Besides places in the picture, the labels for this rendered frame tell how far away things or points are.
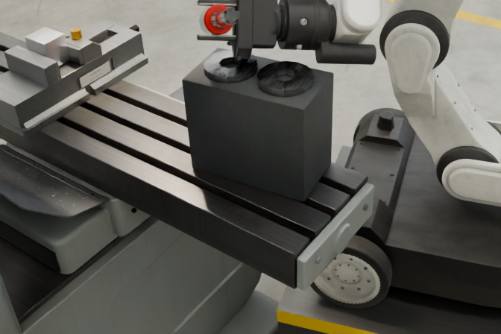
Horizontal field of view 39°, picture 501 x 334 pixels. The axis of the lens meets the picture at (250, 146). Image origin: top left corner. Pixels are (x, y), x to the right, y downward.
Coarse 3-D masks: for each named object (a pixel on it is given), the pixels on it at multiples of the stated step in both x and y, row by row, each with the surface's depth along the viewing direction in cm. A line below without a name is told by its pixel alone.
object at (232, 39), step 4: (200, 36) 114; (204, 36) 114; (208, 36) 114; (212, 36) 114; (216, 36) 114; (220, 36) 114; (224, 36) 114; (228, 36) 114; (232, 36) 114; (212, 40) 115; (216, 40) 115; (220, 40) 114; (224, 40) 114; (228, 40) 114; (232, 40) 114; (228, 44) 115; (232, 44) 115
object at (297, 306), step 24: (288, 288) 174; (288, 312) 168; (312, 312) 168; (336, 312) 167; (360, 312) 167; (384, 312) 167; (408, 312) 166; (432, 312) 166; (456, 312) 166; (480, 312) 166
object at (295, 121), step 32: (224, 64) 119; (256, 64) 116; (288, 64) 116; (192, 96) 117; (224, 96) 113; (256, 96) 111; (288, 96) 110; (320, 96) 112; (192, 128) 121; (224, 128) 117; (256, 128) 114; (288, 128) 111; (320, 128) 116; (192, 160) 126; (224, 160) 122; (256, 160) 118; (288, 160) 115; (320, 160) 120; (288, 192) 119
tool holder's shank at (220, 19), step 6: (216, 12) 109; (222, 12) 103; (228, 12) 101; (234, 12) 101; (210, 18) 110; (216, 18) 107; (222, 18) 102; (228, 18) 101; (234, 18) 101; (216, 24) 109; (222, 24) 105; (228, 24) 102; (234, 24) 101
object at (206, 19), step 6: (216, 6) 112; (222, 6) 112; (210, 12) 111; (204, 18) 112; (204, 24) 112; (210, 24) 112; (210, 30) 112; (216, 30) 112; (222, 30) 112; (228, 30) 112
